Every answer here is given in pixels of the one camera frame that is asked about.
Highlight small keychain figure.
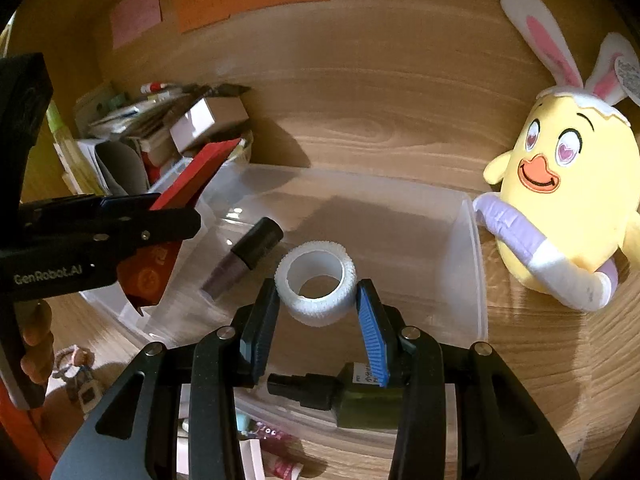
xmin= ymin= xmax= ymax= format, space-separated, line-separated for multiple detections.
xmin=50 ymin=345 xmax=103 ymax=418

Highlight small white cardboard box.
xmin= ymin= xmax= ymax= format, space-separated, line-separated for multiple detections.
xmin=169 ymin=96 xmax=250 ymax=153

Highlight red box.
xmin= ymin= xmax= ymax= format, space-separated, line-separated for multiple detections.
xmin=119 ymin=139 xmax=242 ymax=317

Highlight pink cosmetic tube red label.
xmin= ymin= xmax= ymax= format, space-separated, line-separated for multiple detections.
xmin=262 ymin=447 xmax=306 ymax=480

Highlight person's left hand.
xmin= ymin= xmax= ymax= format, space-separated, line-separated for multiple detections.
xmin=20 ymin=302 xmax=55 ymax=386

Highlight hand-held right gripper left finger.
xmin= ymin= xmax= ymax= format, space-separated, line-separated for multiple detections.
xmin=50 ymin=277 xmax=281 ymax=480

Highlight white tape roll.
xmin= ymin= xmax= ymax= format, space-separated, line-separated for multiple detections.
xmin=274 ymin=241 xmax=358 ymax=328

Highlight yellow chick plush toy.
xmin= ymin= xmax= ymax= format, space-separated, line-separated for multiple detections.
xmin=472 ymin=0 xmax=640 ymax=313

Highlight cluttered paper stack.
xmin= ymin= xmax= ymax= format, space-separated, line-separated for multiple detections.
xmin=75 ymin=80 xmax=253 ymax=163

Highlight white paper sheet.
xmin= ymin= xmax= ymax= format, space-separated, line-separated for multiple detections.
xmin=95 ymin=140 xmax=151 ymax=196

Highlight black purple cosmetic tube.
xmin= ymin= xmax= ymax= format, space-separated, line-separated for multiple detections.
xmin=200 ymin=217 xmax=285 ymax=301

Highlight clear plastic storage box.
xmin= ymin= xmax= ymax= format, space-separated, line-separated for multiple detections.
xmin=82 ymin=160 xmax=488 ymax=443

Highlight pink sticky note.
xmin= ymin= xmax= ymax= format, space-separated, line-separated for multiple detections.
xmin=109 ymin=0 xmax=163 ymax=50

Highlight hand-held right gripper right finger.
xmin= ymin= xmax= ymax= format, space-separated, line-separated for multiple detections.
xmin=356 ymin=279 xmax=581 ymax=480

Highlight dark green bottle black cap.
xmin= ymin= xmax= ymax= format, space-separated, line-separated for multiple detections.
xmin=267 ymin=360 xmax=406 ymax=431

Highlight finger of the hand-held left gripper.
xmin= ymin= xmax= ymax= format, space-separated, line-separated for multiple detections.
xmin=75 ymin=207 xmax=202 ymax=266
xmin=20 ymin=194 xmax=163 ymax=213

